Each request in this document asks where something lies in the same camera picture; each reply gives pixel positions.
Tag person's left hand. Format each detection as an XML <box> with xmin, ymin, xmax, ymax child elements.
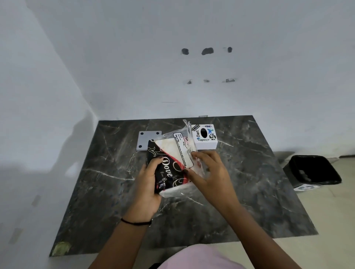
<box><xmin>123</xmin><ymin>156</ymin><xmax>164</xmax><ymax>222</ymax></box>

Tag person's right hand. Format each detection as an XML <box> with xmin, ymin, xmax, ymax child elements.
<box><xmin>183</xmin><ymin>151</ymin><xmax>241</xmax><ymax>214</ymax></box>

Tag black red white tissue packet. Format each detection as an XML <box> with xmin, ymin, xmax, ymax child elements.
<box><xmin>146</xmin><ymin>119</ymin><xmax>207</xmax><ymax>198</ymax></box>

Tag person's left forearm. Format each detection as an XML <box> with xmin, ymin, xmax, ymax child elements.
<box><xmin>88</xmin><ymin>219</ymin><xmax>153</xmax><ymax>269</ymax></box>

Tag person's right forearm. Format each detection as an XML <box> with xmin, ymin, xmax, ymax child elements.
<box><xmin>220</xmin><ymin>202</ymin><xmax>302</xmax><ymax>269</ymax></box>

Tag grey metal plate with holes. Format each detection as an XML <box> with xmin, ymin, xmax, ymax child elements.
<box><xmin>136</xmin><ymin>130</ymin><xmax>162</xmax><ymax>151</ymax></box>

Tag white box with stickers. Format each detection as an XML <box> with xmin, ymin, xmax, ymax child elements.
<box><xmin>191</xmin><ymin>124</ymin><xmax>218</xmax><ymax>150</ymax></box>

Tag black wrist band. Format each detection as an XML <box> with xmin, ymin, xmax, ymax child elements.
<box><xmin>121</xmin><ymin>218</ymin><xmax>153</xmax><ymax>227</ymax></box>

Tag person's pink clothing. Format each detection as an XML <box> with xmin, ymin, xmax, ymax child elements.
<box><xmin>158</xmin><ymin>244</ymin><xmax>246</xmax><ymax>269</ymax></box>

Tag white paper with blue print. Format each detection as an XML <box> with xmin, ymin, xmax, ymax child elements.
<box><xmin>293</xmin><ymin>183</ymin><xmax>320</xmax><ymax>192</ymax></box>

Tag black trash bin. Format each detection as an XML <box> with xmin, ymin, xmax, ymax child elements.
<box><xmin>283</xmin><ymin>155</ymin><xmax>342</xmax><ymax>189</ymax></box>

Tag yellowish tape scrap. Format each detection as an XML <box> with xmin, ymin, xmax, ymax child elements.
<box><xmin>52</xmin><ymin>241</ymin><xmax>72</xmax><ymax>256</ymax></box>

